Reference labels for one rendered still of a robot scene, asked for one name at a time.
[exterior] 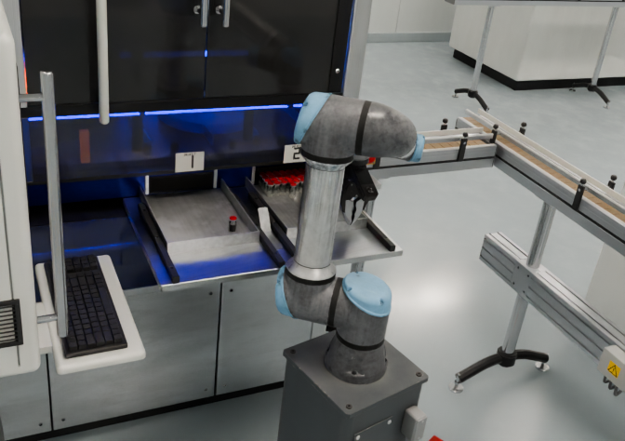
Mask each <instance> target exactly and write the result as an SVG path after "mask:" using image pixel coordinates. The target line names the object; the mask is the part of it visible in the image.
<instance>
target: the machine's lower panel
mask: <svg viewBox="0 0 625 441"><path fill-rule="evenodd" d="M277 275H278V274H276V275H269V276H263V277H257V278H250V279H245V280H238V281H232V282H226V283H221V294H220V310H219V292H220V283H219V284H213V285H207V286H200V287H189V288H183V289H177V290H170V291H164V292H161V290H160V288H159V286H158V285H154V286H147V287H135V288H130V289H123V292H124V295H125V298H126V302H127V305H128V307H129V310H130V312H131V314H132V317H133V320H134V322H135V325H136V328H137V330H138V333H139V335H140V339H141V342H142V344H143V347H144V350H145V358H143V359H141V360H136V361H131V362H126V363H122V364H116V365H111V366H107V367H97V368H92V369H88V370H83V371H77V372H73V373H68V374H63V375H60V374H58V373H57V371H56V367H55V362H54V358H53V353H49V354H47V357H48V369H49V381H50V393H51V406H52V419H53V429H54V430H58V429H61V428H66V427H71V426H75V425H79V424H84V423H88V422H93V421H100V420H105V419H110V418H113V417H118V416H122V415H126V414H131V413H135V412H140V411H144V410H148V409H153V408H160V407H165V406H170V405H174V404H178V403H183V402H187V401H192V400H196V399H200V398H205V397H209V396H213V395H214V387H215V371H216V355H217V339H218V323H219V341H218V357H217V372H216V388H215V395H218V394H226V393H230V392H234V391H239V390H244V389H247V388H252V387H257V386H261V385H265V384H270V383H274V382H279V381H284V380H285V372H286V358H285V357H284V356H283V351H284V349H286V348H289V347H291V346H294V345H296V344H299V343H302V342H304V341H308V340H309V339H310V335H311V327H312V322H310V321H305V320H301V319H294V318H292V317H290V316H287V315H283V314H281V313H280V312H279V311H278V310H277V307H276V303H275V286H276V283H277V281H276V280H277ZM40 359H41V364H40V367H39V368H38V369H37V370H35V371H33V372H27V373H22V374H18V375H12V376H7V377H2V378H0V417H1V422H2V426H3V432H4V438H5V441H6V440H10V439H14V438H19V437H24V436H27V435H32V434H40V433H44V432H48V431H51V419H50V406H49V394H48V383H47V360H46V354H40Z"/></svg>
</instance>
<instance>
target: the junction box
mask: <svg viewBox="0 0 625 441"><path fill-rule="evenodd" d="M597 369H598V370H599V371H600V372H601V373H603V374H604V375H605V376H606V377H607V378H608V379H609V380H610V381H612V382H613V383H614V384H615V385H616V386H617V387H618V388H619V389H620V390H621V391H622V392H623V393H624V392H625V353H624V352H623V351H622V350H621V349H620V348H618V346H617V345H612V346H608V347H605V348H604V351H603V353H602V356H601V359H600V362H599V364H598V367H597Z"/></svg>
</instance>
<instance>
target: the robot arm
mask: <svg viewBox="0 0 625 441"><path fill-rule="evenodd" d="M294 142H295V143H297V144H298V145H300V144H301V147H300V155H301V156H302V157H303V158H304V160H305V161H306V167H305V174H304V181H303V188H302V196H301V203H300V211H299V224H298V231H297V239H296V246H295V254H294V257H292V258H290V259H289V260H288V261H287V263H286V265H283V266H282V267H281V268H280V271H279V273H278V275H277V280H276V281H277V283H276V286H275V303H276V307H277V310H278V311H279V312H280V313H281V314H283V315H287V316H290V317H292V318H294V319H301V320H305V321H310V322H314V323H317V324H321V325H326V326H330V327H336V328H337V329H336V333H335V335H334V337H333V339H332V340H331V342H330V343H329V344H328V346H327V348H326V354H325V365H326V368H327V370H328V371H329V372H330V373H331V374H332V375H333V376H334V377H336V378H338V379H339V380H341V381H345V382H348V383H352V384H369V383H373V382H375V381H378V380H380V379H381V378H382V377H383V376H384V374H385V372H386V369H387V364H388V358H387V355H386V349H385V344H384V340H385V335H386V329H387V325H388V320H389V315H390V312H391V309H392V292H391V290H390V288H389V286H388V285H387V284H386V283H385V282H384V281H383V280H382V279H380V278H379V277H377V276H375V275H373V274H370V273H366V272H356V273H355V272H352V273H349V274H347V275H346V276H345V277H344V278H342V277H338V276H336V266H335V265H334V264H333V263H332V262H331V257H332V251H333V245H334V238H335V232H336V226H337V220H338V214H339V209H340V210H341V212H342V214H343V217H344V220H345V221H346V222H347V224H348V225H352V224H353V223H354V222H355V221H356V220H357V219H358V217H359V216H360V215H361V213H362V211H363V210H364V209H365V207H366V204H367V202H368V201H372V200H376V198H377V197H378V195H379V193H378V191H377V188H376V186H375V184H374V182H373V180H372V178H371V176H370V174H369V171H368V169H367V167H366V165H367V164H368V162H369V157H390V158H396V159H401V160H406V161H407V162H410V161H411V162H419V161H420V160H421V157H422V153H423V148H424V143H425V136H424V135H422V134H418V133H417V131H416V128H415V126H414V124H413V123H412V121H411V120H410V119H409V118H408V117H407V116H405V115H404V114H402V113H401V112H399V111H397V110H395V109H394V108H392V107H390V106H388V105H385V104H383V103H380V102H376V101H370V100H360V99H355V98H350V97H344V96H340V95H335V94H332V93H323V92H313V93H311V94H310V95H309V96H308V97H307V98H306V100H305V101H304V102H303V105H302V107H301V109H300V112H299V117H298V120H297V124H296V126H295V131H294ZM353 197H354V199H353V200H351V199H352V198H353Z"/></svg>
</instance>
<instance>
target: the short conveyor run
mask: <svg viewBox="0 0 625 441"><path fill-rule="evenodd" d="M443 123H444V124H443V125H441V129H440V130H435V131H421V132H417V133H418V134H422V135H424V136H425V143H424V148H423V153H422V157H421V160H420V161H419V162H411V161H410V162H407V161H406V160H401V159H396V158H390V157H376V161H375V164H373V165H366V167H367V169H368V171H369V173H370V174H371V175H372V176H373V177H374V178H375V179H382V178H391V177H401V176H410V175H419V174H429V173H438V172H447V171H457V170H466V169H476V168H485V167H493V164H494V160H495V156H496V151H497V148H498V147H497V145H496V144H494V143H493V144H492V143H490V142H489V141H487V140H486V139H493V134H492V133H489V134H479V133H481V132H483V127H474V128H461V129H447V125H446V123H448V119H447V118H444V119H443ZM469 133H474V134H469ZM457 134H462V135H457ZM446 135H449V136H446ZM432 136H437V137H432Z"/></svg>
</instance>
